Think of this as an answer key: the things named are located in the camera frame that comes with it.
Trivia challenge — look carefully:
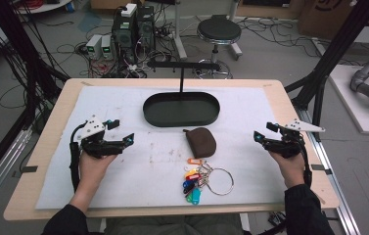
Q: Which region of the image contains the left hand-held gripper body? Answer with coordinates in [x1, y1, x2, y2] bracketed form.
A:
[78, 115, 125, 161]

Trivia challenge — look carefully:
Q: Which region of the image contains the key ring with coloured tags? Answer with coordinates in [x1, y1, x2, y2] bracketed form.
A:
[182, 157, 235, 207]

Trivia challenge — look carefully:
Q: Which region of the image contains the black frame post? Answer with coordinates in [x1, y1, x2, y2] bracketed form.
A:
[0, 0, 70, 133]
[284, 0, 369, 142]

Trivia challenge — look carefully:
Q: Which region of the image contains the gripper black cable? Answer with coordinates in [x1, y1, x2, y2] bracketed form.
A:
[69, 119, 89, 194]
[256, 138, 314, 235]

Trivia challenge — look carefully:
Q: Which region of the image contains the white platform board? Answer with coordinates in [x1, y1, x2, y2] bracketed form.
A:
[328, 64, 369, 137]

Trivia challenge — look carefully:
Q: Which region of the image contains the grey bench power supply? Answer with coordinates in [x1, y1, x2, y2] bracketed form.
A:
[85, 33, 104, 61]
[100, 34, 115, 61]

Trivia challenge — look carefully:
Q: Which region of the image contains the white metal stand leg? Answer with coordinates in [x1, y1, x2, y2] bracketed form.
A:
[171, 0, 189, 61]

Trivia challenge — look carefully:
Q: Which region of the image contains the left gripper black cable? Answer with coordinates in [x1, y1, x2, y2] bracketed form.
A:
[69, 119, 89, 194]

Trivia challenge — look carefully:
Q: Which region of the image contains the black round stool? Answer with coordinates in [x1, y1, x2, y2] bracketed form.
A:
[196, 14, 243, 80]

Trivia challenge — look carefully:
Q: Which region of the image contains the person's left hand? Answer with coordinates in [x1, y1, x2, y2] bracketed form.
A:
[77, 151, 118, 194]

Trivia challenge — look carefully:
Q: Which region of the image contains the black tray rack with hooks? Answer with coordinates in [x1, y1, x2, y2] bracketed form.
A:
[142, 61, 221, 128]

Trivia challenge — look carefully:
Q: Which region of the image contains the white table mat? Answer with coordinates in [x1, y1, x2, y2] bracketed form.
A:
[34, 85, 288, 211]

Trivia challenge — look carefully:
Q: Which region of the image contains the cardboard box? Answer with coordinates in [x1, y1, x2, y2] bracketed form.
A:
[297, 0, 369, 41]

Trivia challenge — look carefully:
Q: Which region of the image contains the person's right hand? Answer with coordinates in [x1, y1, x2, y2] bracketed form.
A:
[268, 150, 305, 190]

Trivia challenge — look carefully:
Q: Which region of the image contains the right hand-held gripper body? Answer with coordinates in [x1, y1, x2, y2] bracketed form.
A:
[263, 118, 326, 160]

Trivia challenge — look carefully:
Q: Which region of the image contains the brown zip pouch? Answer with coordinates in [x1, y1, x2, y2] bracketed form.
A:
[183, 126, 217, 160]

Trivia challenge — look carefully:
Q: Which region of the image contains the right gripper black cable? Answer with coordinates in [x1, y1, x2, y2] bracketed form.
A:
[256, 138, 314, 235]

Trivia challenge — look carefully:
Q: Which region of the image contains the black computer tower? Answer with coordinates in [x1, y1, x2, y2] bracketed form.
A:
[135, 5, 157, 51]
[111, 12, 139, 66]

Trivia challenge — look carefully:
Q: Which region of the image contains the white box on tower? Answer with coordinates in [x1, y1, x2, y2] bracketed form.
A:
[120, 2, 138, 19]

